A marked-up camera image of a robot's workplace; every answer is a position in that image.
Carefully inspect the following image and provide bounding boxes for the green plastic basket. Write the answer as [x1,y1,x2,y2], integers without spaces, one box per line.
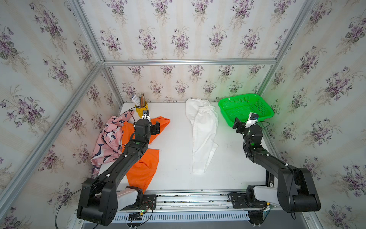
[218,94,274,127]

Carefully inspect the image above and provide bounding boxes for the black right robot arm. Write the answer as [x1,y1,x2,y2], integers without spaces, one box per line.
[233,118,321,213]

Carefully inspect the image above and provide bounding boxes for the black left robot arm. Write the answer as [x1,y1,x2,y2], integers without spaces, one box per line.
[77,119,160,226]

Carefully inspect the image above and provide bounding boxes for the white shorts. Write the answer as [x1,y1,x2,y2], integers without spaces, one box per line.
[185,99,218,174]

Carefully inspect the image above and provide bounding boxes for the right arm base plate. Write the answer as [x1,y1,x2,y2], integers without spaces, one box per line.
[228,192,267,209]

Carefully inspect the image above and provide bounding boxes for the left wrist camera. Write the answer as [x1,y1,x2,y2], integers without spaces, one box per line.
[142,110,151,121]

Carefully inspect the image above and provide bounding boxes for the wooden pencils bundle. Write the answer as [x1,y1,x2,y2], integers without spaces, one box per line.
[139,93,146,107]

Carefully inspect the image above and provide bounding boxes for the yellow pencil cup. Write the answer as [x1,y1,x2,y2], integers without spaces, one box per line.
[135,102,149,118]

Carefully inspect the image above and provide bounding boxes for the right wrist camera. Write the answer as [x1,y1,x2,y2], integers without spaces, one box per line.
[246,112,259,128]

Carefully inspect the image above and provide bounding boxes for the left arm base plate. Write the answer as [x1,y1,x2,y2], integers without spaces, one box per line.
[121,194,157,210]

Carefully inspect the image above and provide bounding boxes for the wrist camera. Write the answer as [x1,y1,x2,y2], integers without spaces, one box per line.
[142,110,151,121]
[246,112,259,128]

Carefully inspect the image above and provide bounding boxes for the pink patterned garment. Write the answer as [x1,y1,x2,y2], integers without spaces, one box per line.
[91,111,134,176]

